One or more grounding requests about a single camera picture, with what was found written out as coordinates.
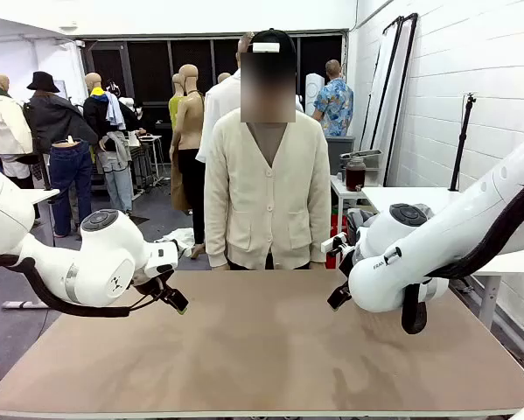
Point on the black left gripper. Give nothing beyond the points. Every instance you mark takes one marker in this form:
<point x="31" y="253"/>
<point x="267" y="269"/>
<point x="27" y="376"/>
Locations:
<point x="152" y="282"/>

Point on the red box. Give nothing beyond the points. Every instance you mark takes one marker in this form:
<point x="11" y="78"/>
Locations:
<point x="333" y="223"/>

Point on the small white table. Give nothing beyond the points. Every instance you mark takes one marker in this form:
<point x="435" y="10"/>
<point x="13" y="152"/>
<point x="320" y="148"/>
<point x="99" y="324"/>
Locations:
<point x="340" y="186"/>

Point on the mannequin with yellow collar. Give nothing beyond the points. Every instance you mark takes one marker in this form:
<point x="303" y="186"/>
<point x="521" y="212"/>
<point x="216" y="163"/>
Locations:
<point x="99" y="114"/>

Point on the glass jar dark liquid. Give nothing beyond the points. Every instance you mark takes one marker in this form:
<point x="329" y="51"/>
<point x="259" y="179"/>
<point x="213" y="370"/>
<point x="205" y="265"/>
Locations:
<point x="355" y="175"/>

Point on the mannequin in white shirt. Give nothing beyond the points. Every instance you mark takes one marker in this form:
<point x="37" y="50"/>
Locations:
<point x="220" y="100"/>

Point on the black-framed white reflector panel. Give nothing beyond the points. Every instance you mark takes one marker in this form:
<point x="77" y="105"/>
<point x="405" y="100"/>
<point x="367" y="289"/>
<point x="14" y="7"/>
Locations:
<point x="388" y="100"/>

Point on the mannequin in cream jacket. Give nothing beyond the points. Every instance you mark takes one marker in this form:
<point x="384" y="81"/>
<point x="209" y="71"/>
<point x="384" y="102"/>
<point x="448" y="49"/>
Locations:
<point x="5" y="127"/>

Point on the white head-mounted device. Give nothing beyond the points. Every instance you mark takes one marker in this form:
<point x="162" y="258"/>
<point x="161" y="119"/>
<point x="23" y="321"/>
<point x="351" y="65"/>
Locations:
<point x="266" y="47"/>

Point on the mannequin with black hat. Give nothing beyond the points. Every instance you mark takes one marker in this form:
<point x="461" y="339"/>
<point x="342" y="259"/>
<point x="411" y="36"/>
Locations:
<point x="58" y="122"/>

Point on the person in cream cardigan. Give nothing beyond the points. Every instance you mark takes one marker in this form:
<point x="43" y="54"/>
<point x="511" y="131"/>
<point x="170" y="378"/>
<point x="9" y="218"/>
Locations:
<point x="266" y="197"/>

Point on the mannequin in yellow-green top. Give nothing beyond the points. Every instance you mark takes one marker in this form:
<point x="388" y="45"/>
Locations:
<point x="174" y="109"/>

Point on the person's right hand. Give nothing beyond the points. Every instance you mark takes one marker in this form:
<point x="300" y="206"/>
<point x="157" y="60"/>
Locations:
<point x="220" y="266"/>

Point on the black mannequin base plate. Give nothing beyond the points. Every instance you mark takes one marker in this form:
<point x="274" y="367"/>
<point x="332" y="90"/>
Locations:
<point x="138" y="220"/>

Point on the tan mannequin black trousers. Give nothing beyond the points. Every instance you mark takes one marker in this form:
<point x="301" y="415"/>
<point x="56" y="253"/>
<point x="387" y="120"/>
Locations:
<point x="190" y="122"/>

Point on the person's left hand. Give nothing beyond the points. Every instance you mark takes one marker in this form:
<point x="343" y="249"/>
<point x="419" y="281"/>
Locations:
<point x="317" y="265"/>

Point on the cream-sleeved right forearm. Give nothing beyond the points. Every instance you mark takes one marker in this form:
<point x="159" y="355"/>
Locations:
<point x="215" y="227"/>

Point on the white side table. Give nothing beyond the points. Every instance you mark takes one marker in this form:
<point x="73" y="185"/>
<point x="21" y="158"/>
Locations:
<point x="401" y="197"/>

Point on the black tripod stand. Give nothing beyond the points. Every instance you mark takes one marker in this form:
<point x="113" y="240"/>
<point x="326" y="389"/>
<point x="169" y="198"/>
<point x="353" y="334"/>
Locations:
<point x="463" y="140"/>

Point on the white cloth on floor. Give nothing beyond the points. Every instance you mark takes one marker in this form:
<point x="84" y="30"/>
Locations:
<point x="176" y="238"/>

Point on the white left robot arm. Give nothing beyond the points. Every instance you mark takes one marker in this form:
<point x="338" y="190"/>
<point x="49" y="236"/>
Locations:
<point x="104" y="262"/>

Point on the grey bin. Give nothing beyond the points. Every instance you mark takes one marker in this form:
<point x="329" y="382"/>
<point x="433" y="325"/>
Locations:
<point x="342" y="146"/>

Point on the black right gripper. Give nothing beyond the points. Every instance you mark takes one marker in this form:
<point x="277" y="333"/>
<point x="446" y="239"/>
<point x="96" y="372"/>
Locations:
<point x="348" y="267"/>

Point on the metal tray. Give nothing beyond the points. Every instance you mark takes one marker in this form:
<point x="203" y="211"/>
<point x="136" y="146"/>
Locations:
<point x="366" y="154"/>

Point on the man in blue floral shirt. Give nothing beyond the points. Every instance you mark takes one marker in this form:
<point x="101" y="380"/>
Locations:
<point x="336" y="107"/>

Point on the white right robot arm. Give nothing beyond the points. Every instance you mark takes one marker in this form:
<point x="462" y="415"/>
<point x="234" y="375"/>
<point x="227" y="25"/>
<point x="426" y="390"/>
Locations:
<point x="463" y="219"/>

